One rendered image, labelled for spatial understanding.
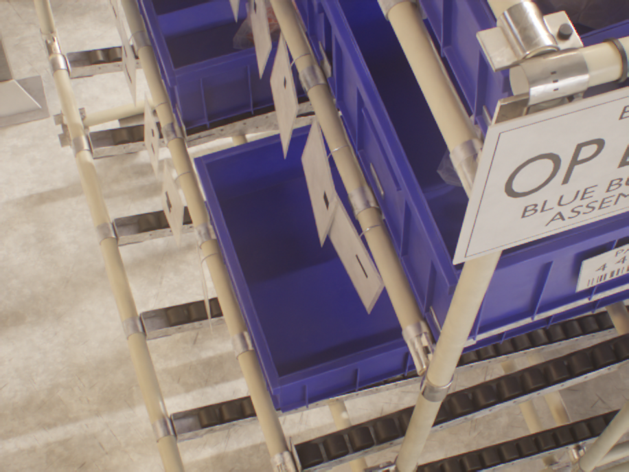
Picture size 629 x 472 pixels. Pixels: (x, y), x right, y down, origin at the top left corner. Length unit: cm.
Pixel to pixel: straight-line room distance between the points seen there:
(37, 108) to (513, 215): 196
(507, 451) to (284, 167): 65
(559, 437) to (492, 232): 117
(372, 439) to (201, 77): 58
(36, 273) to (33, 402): 30
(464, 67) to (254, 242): 80
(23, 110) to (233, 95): 105
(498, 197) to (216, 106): 98
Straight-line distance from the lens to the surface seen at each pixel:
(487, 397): 169
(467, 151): 102
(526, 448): 209
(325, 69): 153
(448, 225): 141
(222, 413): 197
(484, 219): 95
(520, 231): 100
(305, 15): 156
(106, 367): 249
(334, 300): 172
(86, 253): 261
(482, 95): 99
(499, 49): 85
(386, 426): 166
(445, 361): 127
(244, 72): 180
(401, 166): 123
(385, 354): 157
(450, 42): 105
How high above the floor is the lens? 230
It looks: 62 degrees down
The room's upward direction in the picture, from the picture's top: 6 degrees clockwise
